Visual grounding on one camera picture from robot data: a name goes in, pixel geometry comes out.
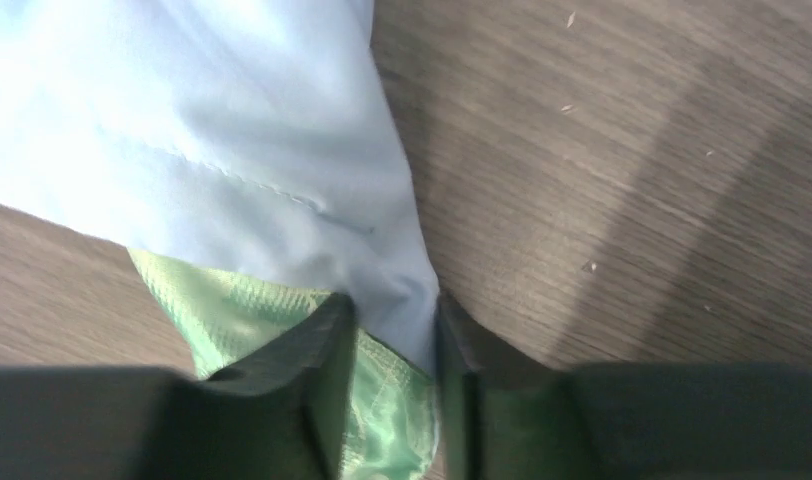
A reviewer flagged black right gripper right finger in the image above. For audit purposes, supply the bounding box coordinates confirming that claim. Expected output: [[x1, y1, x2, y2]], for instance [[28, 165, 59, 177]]
[[436, 295, 812, 479]]

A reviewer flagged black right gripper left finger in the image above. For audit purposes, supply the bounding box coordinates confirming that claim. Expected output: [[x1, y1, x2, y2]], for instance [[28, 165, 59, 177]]
[[0, 294, 357, 479]]

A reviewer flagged light blue green pillowcase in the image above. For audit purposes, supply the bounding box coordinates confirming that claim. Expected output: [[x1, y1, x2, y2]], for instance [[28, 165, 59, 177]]
[[0, 1, 439, 479]]

